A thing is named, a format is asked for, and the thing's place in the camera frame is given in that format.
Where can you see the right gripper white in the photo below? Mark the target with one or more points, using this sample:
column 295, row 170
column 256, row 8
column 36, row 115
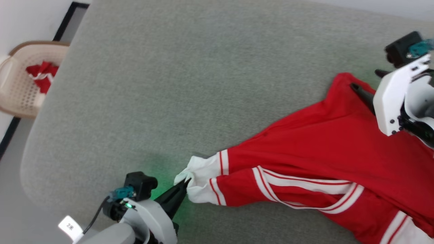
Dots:
column 390, row 101

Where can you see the red and white sports jersey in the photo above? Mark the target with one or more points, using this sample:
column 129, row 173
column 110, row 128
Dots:
column 322, row 152

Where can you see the beige plastic laundry basket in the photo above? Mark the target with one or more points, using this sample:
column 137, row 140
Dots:
column 15, row 91

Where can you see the red garment with white trim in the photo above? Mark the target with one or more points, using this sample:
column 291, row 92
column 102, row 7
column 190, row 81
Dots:
column 45, row 76

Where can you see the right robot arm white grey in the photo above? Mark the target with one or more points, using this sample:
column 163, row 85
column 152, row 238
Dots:
column 422, row 101

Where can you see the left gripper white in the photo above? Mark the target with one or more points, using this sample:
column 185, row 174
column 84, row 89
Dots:
column 157, row 223

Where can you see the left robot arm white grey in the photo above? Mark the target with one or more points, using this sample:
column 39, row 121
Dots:
column 108, row 237

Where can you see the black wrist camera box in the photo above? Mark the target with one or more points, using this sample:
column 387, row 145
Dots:
column 400, row 51
column 140, row 184

